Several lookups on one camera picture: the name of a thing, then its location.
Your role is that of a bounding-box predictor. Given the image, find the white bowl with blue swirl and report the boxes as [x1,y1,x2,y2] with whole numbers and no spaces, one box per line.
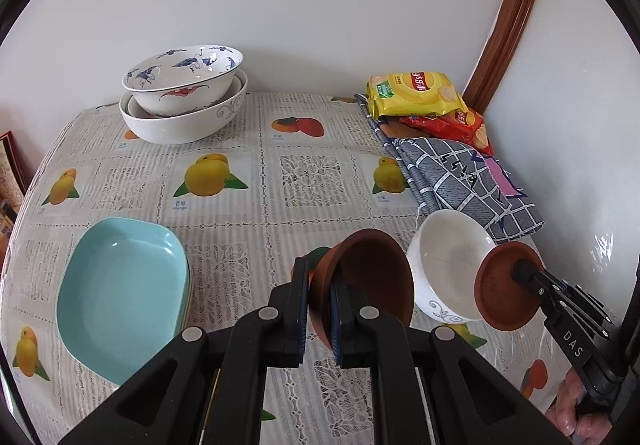
[406,210,498,325]

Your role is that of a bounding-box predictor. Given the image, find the blue bird patterned porcelain bowl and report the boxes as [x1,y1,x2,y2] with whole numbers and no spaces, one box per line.
[122,45,244,117]

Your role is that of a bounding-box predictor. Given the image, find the person's right hand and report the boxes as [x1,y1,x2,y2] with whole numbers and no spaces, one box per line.
[547,367,616,445]

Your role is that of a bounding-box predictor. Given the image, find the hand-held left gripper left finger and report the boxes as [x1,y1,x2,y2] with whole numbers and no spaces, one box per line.
[57,255,313,445]

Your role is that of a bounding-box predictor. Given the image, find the large white porcelain bowl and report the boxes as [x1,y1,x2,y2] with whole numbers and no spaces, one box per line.
[119,70,249,144]

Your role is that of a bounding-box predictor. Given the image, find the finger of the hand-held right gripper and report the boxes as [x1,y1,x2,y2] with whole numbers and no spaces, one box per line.
[510,260,569,307]

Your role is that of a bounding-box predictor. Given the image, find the grey checkered cloth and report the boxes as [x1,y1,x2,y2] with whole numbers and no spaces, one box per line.
[355,93,546,244]

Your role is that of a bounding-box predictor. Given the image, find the small brown clay bowl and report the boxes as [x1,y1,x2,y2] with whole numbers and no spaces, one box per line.
[307,229,416,351]
[474,242,545,332]

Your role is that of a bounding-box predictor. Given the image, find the brown wooden door frame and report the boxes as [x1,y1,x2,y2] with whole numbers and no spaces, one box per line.
[462,0,550,113]

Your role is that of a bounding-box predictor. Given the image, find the yellow chips bag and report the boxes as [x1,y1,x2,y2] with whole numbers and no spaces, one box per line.
[366,71,466,120]

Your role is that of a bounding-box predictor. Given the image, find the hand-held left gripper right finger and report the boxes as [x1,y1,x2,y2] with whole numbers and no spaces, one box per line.
[327,270,551,445]

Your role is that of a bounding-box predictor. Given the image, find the red chips bag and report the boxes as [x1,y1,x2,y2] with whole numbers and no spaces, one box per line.
[400,107,493,156]

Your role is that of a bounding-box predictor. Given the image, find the light blue plastic plate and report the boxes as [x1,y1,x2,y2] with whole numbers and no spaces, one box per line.
[56,217,190,386]

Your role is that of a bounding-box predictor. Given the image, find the patterned book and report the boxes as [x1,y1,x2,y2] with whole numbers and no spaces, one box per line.
[0,131,28,200]

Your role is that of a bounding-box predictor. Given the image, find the green plastic plate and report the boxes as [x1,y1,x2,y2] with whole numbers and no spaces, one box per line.
[167,245,193,333]

